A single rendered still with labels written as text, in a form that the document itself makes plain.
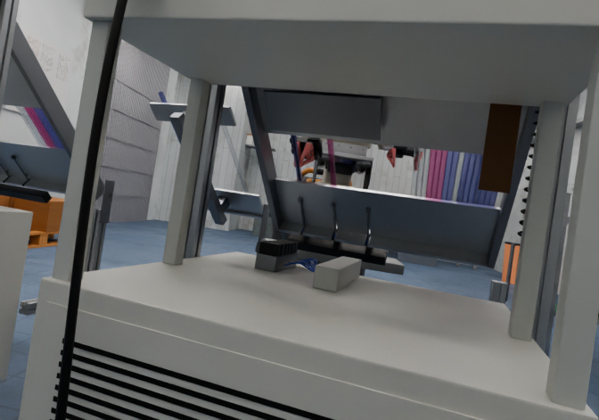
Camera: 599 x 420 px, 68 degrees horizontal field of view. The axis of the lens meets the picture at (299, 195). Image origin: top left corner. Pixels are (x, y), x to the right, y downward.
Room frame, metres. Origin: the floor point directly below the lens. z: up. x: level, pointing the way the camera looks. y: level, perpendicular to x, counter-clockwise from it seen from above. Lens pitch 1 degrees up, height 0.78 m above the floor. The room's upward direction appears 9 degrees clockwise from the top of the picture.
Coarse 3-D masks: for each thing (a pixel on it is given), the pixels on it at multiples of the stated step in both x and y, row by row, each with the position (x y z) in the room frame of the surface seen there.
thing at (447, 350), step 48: (48, 288) 0.63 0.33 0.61; (96, 288) 0.63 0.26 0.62; (144, 288) 0.67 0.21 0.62; (192, 288) 0.71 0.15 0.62; (240, 288) 0.77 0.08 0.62; (288, 288) 0.83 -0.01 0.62; (384, 288) 1.00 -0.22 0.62; (192, 336) 0.56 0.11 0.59; (240, 336) 0.54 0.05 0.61; (288, 336) 0.54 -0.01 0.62; (336, 336) 0.57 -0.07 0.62; (384, 336) 0.60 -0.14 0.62; (432, 336) 0.64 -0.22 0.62; (480, 336) 0.68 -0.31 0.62; (384, 384) 0.49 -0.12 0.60; (432, 384) 0.47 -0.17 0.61; (480, 384) 0.47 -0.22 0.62; (528, 384) 0.49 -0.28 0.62
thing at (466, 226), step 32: (288, 192) 1.42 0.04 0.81; (320, 192) 1.37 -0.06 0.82; (352, 192) 1.33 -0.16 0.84; (384, 192) 1.30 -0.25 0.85; (320, 224) 1.48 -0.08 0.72; (352, 224) 1.43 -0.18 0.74; (384, 224) 1.38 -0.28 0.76; (416, 224) 1.34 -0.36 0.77; (448, 224) 1.30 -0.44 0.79; (480, 224) 1.26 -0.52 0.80
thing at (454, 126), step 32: (288, 96) 1.12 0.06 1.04; (320, 96) 1.09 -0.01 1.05; (352, 96) 1.06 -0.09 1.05; (384, 96) 1.07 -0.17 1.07; (288, 128) 1.19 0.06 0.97; (320, 128) 1.15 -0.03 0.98; (352, 128) 1.12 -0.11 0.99; (384, 128) 1.14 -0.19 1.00; (416, 128) 1.11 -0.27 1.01; (448, 128) 1.08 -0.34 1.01; (480, 128) 1.05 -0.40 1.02
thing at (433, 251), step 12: (288, 228) 1.50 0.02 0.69; (300, 228) 1.50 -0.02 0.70; (312, 228) 1.49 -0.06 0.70; (324, 228) 1.48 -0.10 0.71; (336, 240) 1.45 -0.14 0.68; (348, 240) 1.43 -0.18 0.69; (360, 240) 1.43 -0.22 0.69; (372, 240) 1.42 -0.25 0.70; (384, 240) 1.42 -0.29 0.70; (396, 240) 1.41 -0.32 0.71; (408, 252) 1.38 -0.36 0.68; (420, 252) 1.37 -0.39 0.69; (432, 252) 1.36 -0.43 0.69; (444, 252) 1.35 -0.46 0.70; (456, 252) 1.35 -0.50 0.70; (468, 252) 1.34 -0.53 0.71; (480, 264) 1.31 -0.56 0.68
